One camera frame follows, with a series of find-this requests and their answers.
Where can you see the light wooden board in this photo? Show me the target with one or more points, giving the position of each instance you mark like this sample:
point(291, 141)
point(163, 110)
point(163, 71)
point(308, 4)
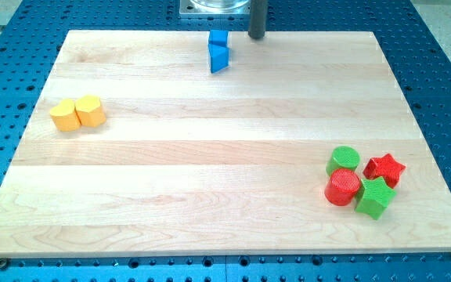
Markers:
point(233, 163)

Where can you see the red star block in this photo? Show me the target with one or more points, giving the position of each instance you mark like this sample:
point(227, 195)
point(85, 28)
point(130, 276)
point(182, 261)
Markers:
point(386, 167)

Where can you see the red cylinder block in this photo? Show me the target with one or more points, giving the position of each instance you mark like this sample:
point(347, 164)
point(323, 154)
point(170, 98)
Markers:
point(343, 185)

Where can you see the yellow hexagon block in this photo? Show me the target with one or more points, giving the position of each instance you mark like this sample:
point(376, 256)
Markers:
point(90, 111)

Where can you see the blue cube block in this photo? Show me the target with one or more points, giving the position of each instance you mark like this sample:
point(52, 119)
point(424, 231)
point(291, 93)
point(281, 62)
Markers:
point(218, 37)

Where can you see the green star block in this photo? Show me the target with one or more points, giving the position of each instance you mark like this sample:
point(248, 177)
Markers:
point(374, 197)

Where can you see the blue perforated table plate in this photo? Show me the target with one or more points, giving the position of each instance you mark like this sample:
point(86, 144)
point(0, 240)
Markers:
point(34, 36)

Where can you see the blue triangular block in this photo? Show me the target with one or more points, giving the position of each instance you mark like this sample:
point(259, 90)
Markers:
point(219, 57)

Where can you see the yellow heart block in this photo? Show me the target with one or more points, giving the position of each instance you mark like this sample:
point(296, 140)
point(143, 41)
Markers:
point(64, 116)

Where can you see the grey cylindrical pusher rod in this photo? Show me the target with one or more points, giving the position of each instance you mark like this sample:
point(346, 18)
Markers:
point(258, 18)

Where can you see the green cylinder block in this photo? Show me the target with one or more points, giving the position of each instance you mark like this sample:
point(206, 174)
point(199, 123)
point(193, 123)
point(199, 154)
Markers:
point(343, 157)

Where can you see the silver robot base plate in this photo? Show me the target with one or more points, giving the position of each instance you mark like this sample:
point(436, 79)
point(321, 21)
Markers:
point(213, 7)

